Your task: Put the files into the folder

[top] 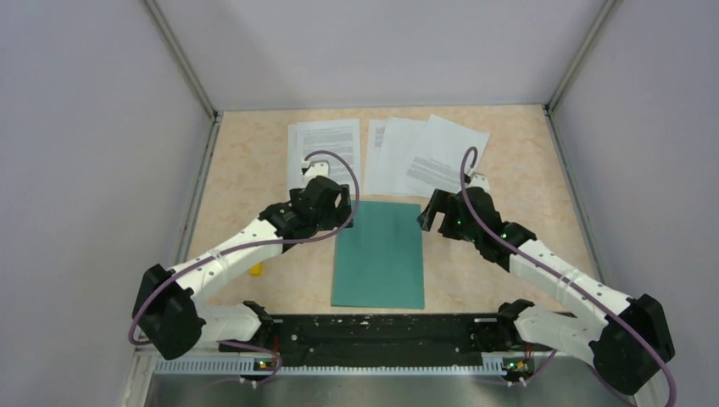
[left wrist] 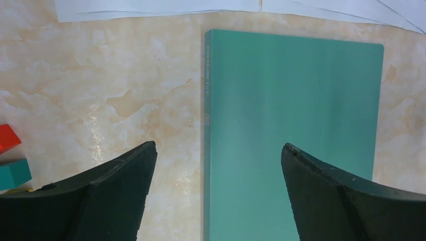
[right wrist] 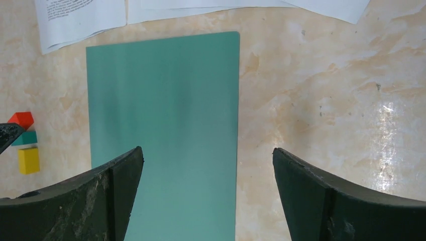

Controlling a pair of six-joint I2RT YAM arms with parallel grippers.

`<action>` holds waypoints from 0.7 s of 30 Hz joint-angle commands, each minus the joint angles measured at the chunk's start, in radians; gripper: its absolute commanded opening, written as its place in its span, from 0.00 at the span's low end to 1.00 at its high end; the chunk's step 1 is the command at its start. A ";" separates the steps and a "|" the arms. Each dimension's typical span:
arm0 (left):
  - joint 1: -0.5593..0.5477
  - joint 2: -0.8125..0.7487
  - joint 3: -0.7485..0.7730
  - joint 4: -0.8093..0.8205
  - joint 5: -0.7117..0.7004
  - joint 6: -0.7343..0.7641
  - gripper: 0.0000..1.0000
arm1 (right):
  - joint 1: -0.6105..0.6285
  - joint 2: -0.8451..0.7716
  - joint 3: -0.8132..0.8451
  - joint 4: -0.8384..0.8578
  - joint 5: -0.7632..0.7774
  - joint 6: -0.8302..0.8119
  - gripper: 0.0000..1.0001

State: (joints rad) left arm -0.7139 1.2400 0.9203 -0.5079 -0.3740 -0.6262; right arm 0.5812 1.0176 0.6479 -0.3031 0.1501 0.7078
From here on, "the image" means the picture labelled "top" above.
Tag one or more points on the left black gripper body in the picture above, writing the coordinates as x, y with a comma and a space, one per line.
337, 216

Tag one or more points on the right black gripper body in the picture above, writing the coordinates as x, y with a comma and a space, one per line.
458, 228

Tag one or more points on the printed paper sheet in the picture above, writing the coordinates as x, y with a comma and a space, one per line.
373, 147
442, 150
341, 137

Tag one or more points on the green file folder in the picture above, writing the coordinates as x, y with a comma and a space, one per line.
379, 260

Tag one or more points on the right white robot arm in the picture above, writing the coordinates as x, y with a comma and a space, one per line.
625, 340

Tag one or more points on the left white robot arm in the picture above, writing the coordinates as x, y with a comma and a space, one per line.
169, 307

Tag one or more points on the blank paper sheet middle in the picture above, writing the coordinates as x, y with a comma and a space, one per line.
394, 158

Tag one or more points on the yellow block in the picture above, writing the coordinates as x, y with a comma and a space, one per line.
256, 270

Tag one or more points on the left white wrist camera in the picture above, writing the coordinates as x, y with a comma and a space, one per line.
312, 169

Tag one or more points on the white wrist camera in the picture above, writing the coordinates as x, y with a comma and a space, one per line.
312, 169
477, 180

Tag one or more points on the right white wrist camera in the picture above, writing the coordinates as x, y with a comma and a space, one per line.
477, 180

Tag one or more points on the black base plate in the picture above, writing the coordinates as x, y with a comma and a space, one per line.
392, 340

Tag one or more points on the grey slotted cable duct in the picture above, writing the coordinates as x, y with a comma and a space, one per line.
248, 366

